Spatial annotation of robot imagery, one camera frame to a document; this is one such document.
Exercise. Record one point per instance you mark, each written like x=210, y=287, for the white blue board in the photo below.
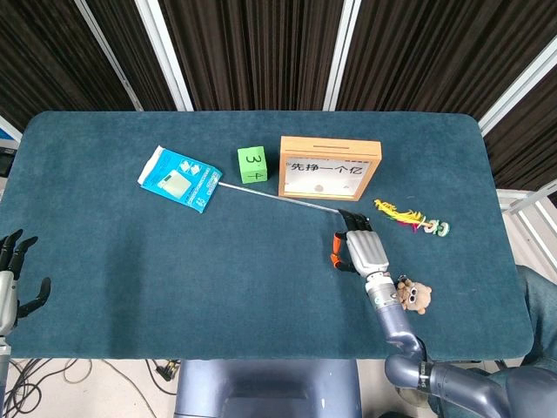
x=6, y=130

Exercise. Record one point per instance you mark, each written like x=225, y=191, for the green numbered foam cube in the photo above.
x=252, y=165

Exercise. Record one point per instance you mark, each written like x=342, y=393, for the aluminium frame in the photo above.
x=528, y=204

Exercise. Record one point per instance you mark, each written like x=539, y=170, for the blue jeans leg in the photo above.
x=541, y=313

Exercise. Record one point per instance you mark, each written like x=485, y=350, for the black power plug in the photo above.
x=164, y=373

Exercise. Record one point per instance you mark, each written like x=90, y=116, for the thin grey partition post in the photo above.
x=109, y=56

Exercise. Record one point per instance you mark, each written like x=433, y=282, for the yellow feather shuttlecock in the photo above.
x=404, y=215

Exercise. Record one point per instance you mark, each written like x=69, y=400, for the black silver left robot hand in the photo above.
x=8, y=302

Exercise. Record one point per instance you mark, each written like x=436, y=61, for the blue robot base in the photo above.
x=265, y=387

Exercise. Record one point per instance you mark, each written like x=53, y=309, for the black screen device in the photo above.
x=5, y=162

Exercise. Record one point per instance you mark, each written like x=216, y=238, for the teal felt table cloth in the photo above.
x=174, y=283

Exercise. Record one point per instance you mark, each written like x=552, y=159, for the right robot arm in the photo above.
x=393, y=322

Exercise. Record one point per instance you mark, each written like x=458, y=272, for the orange-tipped right robot hand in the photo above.
x=367, y=252

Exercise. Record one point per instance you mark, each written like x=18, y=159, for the dark corrugated panel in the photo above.
x=43, y=56
x=526, y=148
x=435, y=52
x=130, y=56
x=252, y=52

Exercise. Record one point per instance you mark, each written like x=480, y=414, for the wooden coin box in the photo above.
x=330, y=148

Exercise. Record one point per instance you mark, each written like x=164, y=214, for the white partition post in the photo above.
x=518, y=87
x=341, y=52
x=163, y=52

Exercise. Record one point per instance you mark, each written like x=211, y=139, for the thin metal rod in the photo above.
x=283, y=199

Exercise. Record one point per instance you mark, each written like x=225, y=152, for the blue tissue packet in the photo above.
x=178, y=178

